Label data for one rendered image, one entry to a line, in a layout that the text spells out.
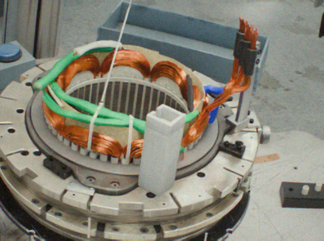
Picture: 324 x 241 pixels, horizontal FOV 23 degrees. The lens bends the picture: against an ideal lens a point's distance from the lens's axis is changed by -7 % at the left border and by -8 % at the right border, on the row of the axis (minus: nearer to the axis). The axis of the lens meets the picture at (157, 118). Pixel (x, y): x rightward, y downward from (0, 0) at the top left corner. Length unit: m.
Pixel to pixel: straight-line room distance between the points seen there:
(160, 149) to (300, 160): 0.71
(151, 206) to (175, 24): 0.51
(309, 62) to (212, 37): 2.26
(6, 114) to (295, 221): 0.60
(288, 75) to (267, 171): 1.95
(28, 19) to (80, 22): 2.18
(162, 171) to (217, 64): 0.39
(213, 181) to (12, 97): 0.27
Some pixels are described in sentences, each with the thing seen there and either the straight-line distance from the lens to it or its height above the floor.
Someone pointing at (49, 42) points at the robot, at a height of 0.95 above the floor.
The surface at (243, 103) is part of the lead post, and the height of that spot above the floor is 1.13.
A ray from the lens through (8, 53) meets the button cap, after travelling 1.21.
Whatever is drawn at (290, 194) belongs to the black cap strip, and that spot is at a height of 0.80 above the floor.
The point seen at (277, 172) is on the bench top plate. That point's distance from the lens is 1.48.
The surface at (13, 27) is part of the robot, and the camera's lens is 1.40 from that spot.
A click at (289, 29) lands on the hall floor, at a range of 3.81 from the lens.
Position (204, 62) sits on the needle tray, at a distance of 1.22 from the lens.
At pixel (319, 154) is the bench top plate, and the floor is 0.78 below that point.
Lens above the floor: 1.64
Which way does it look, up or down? 33 degrees down
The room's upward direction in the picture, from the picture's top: 8 degrees clockwise
